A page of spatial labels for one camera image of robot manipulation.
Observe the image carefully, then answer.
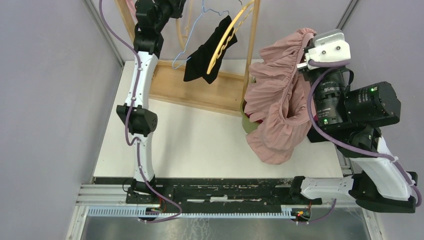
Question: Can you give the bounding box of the pink plastic hanger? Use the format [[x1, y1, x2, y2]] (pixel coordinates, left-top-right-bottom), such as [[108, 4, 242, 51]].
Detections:
[[126, 0, 136, 21]]

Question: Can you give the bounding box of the dark striped garment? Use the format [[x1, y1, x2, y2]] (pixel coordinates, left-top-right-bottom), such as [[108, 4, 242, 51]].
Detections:
[[183, 16, 232, 84]]

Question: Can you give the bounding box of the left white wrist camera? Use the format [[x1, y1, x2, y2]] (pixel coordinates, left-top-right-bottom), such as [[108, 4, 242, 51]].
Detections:
[[303, 28, 351, 71]]

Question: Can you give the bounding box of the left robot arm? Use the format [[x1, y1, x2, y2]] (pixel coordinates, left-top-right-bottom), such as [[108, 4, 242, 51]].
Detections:
[[116, 0, 186, 195]]

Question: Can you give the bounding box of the olive green plastic basket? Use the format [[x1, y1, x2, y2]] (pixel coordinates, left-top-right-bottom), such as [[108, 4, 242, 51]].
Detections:
[[240, 99, 263, 135]]

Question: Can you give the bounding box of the wooden clothes rack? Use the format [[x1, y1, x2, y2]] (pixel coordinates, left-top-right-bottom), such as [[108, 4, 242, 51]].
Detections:
[[113, 0, 263, 117]]

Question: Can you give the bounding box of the light blue hanger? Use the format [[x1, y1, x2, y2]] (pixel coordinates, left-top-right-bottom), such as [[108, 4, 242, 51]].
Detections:
[[171, 0, 230, 70]]

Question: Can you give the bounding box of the light pink skirt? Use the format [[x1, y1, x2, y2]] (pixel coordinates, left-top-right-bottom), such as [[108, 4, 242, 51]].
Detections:
[[244, 28, 316, 165]]

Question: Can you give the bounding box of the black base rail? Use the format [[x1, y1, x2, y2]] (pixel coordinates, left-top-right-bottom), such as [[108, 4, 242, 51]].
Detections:
[[94, 177, 323, 214]]

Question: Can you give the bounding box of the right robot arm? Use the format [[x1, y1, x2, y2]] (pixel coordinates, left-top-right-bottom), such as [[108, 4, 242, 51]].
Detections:
[[294, 66, 422, 214]]

